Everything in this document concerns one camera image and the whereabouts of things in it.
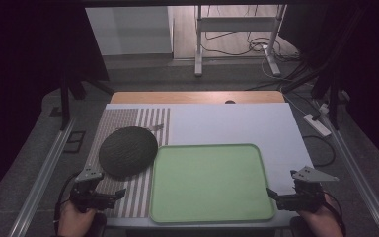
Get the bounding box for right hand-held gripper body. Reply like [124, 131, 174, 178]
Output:
[275, 165, 341, 213]

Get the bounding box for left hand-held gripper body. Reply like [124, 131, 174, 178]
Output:
[68, 166, 117, 213]

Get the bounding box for dark grey round plate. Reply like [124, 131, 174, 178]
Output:
[98, 125, 160, 178]

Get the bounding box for green plastic tray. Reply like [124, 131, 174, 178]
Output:
[149, 143, 276, 224]

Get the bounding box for person's left hand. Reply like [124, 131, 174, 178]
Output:
[57, 200, 99, 237]

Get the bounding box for person's right hand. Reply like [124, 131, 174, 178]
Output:
[297, 193, 345, 237]

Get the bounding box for grey striped placemat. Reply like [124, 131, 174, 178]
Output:
[84, 107, 172, 219]

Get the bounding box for white power strip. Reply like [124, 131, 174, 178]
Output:
[302, 113, 333, 138]

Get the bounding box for white table board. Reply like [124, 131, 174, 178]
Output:
[104, 102, 314, 229]

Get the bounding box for black stand leg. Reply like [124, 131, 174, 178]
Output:
[310, 58, 351, 131]
[58, 73, 87, 131]

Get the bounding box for wooden table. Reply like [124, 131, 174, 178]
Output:
[110, 90, 286, 105]

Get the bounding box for dark curtain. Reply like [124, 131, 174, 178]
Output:
[277, 0, 379, 166]
[0, 0, 111, 211]

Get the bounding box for white metal stand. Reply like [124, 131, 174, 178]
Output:
[193, 4, 288, 78]

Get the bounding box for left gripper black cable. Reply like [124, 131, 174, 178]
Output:
[53, 171, 81, 235]

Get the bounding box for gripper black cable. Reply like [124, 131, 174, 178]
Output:
[53, 171, 81, 235]
[324, 191, 347, 237]

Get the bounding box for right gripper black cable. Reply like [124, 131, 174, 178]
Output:
[324, 191, 347, 237]

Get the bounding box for grey floor rail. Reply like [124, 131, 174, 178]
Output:
[319, 112, 379, 237]
[8, 118, 77, 237]

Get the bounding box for black floor frame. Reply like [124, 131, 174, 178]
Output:
[62, 130, 87, 154]

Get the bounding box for black cable loop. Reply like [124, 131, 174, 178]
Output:
[302, 133, 338, 168]

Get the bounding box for tangled floor cables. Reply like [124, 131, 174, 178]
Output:
[199, 30, 302, 63]

